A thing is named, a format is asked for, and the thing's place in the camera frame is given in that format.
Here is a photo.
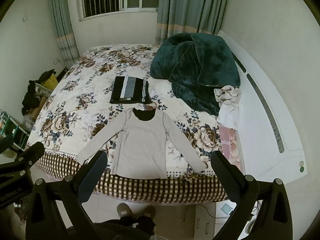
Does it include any left teal curtain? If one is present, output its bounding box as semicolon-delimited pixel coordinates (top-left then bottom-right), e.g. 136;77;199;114
49;0;80;69

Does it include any left grey shoe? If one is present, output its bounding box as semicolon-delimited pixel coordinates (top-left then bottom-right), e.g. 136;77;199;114
117;203;133;218

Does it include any beige long sleeve shirt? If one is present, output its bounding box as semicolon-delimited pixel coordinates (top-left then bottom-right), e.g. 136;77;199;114
76;108;206;179

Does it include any green white shelf rack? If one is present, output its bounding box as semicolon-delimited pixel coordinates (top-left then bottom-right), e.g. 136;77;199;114
1;110;29;151

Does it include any crumpled white cloth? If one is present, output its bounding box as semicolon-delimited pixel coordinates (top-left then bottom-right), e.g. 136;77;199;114
214;85;241;130

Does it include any folded black striped garment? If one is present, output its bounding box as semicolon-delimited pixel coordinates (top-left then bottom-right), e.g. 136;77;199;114
110;76;151;104

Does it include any dark green plush blanket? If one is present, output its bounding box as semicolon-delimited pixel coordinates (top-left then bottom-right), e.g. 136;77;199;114
150;33;241;115

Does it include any white bed headboard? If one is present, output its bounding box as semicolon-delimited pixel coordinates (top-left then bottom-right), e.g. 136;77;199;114
219;31;308;184

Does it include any pink floral pillow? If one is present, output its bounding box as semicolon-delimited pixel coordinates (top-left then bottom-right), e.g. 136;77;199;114
219;125;245;174

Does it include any right grey shoe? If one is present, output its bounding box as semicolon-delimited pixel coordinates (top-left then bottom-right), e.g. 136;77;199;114
142;205;156;220

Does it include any black clothes pile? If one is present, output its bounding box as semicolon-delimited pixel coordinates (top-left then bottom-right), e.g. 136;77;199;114
21;69;56;116

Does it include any yellow cardboard box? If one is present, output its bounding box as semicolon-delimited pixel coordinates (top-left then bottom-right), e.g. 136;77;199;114
41;74;58;91

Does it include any grey shoe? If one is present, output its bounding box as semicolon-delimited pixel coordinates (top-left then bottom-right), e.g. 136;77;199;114
142;205;156;220
117;203;133;218

